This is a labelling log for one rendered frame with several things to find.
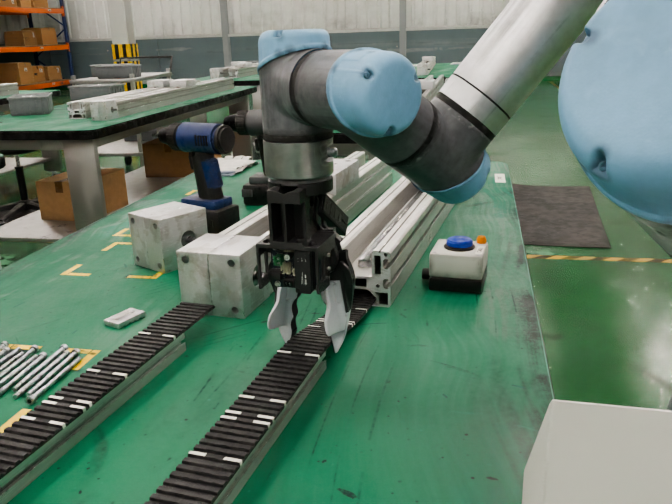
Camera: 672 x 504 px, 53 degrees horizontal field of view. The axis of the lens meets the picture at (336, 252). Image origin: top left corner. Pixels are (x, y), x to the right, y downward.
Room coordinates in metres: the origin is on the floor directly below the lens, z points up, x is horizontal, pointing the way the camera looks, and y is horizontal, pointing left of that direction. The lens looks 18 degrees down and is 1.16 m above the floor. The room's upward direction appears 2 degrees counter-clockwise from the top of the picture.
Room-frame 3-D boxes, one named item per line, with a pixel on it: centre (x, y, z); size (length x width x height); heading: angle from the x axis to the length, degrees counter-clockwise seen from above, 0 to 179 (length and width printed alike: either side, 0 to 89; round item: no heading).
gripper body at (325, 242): (0.71, 0.04, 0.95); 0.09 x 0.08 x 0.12; 161
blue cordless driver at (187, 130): (1.37, 0.29, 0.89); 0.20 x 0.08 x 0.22; 60
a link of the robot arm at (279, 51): (0.72, 0.03, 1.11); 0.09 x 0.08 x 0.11; 36
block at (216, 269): (0.93, 0.15, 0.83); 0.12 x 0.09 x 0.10; 71
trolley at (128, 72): (6.12, 1.79, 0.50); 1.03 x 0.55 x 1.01; 173
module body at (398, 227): (1.29, -0.16, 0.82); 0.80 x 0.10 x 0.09; 161
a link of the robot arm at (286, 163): (0.72, 0.03, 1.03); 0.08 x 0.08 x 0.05
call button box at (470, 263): (0.99, -0.18, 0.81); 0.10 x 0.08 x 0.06; 71
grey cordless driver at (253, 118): (1.57, 0.18, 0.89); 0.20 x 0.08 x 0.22; 77
